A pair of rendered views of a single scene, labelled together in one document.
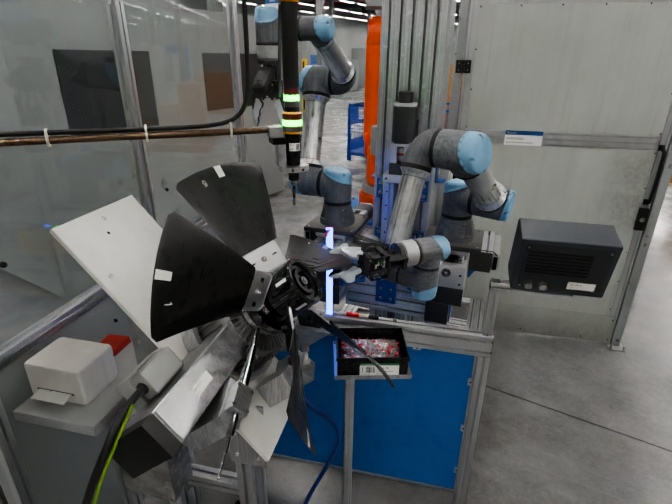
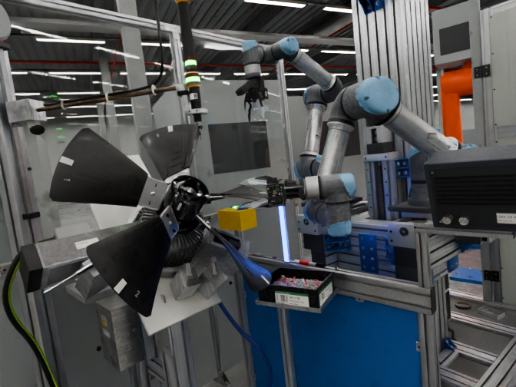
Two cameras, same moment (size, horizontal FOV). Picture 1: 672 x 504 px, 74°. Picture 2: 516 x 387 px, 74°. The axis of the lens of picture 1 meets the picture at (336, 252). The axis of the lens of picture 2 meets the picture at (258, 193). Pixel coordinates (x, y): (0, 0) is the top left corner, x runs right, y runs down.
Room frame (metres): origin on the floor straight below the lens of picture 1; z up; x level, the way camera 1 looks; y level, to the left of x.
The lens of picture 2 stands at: (0.18, -0.64, 1.29)
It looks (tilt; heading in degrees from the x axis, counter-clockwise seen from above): 6 degrees down; 33
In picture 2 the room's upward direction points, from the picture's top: 7 degrees counter-clockwise
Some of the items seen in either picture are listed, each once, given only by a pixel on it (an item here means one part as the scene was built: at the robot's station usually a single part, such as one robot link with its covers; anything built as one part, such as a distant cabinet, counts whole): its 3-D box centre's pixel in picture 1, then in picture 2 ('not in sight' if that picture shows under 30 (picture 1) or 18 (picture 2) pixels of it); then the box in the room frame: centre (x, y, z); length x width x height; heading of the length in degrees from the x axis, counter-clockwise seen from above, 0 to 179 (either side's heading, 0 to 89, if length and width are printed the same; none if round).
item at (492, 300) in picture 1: (491, 307); (423, 253); (1.25, -0.50, 0.96); 0.03 x 0.03 x 0.20; 77
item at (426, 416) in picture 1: (355, 408); (319, 364); (1.35, -0.08, 0.45); 0.82 x 0.02 x 0.66; 77
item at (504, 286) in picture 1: (529, 288); (460, 229); (1.23, -0.60, 1.04); 0.24 x 0.03 x 0.03; 77
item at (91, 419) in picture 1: (103, 378); (120, 279); (1.03, 0.66, 0.85); 0.36 x 0.24 x 0.03; 167
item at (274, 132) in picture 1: (288, 148); (192, 98); (1.02, 0.11, 1.50); 0.09 x 0.07 x 0.10; 112
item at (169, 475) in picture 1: (153, 452); (119, 330); (0.88, 0.48, 0.73); 0.15 x 0.09 x 0.22; 77
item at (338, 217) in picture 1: (337, 210); not in sight; (1.84, -0.01, 1.09); 0.15 x 0.15 x 0.10
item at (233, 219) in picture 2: not in sight; (237, 219); (1.44, 0.31, 1.02); 0.16 x 0.10 x 0.11; 77
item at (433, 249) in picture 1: (428, 250); (336, 186); (1.20, -0.27, 1.18); 0.11 x 0.08 x 0.09; 114
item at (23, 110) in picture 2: not in sight; (24, 112); (0.79, 0.68, 1.54); 0.10 x 0.07 x 0.09; 112
